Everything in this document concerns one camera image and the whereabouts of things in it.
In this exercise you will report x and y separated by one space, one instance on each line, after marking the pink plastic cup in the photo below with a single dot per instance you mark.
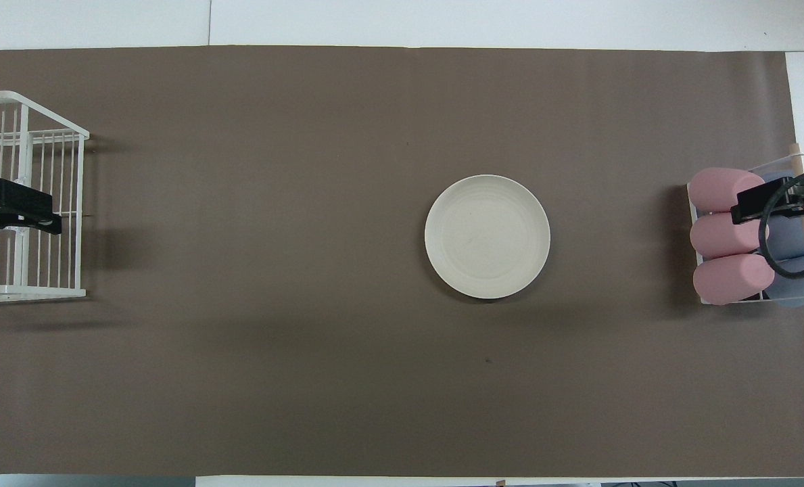
729 279
719 237
713 189

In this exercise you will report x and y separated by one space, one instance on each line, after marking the brown table mat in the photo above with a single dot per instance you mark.
307 203

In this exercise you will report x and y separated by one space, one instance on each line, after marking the cream round plate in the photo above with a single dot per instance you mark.
487 237

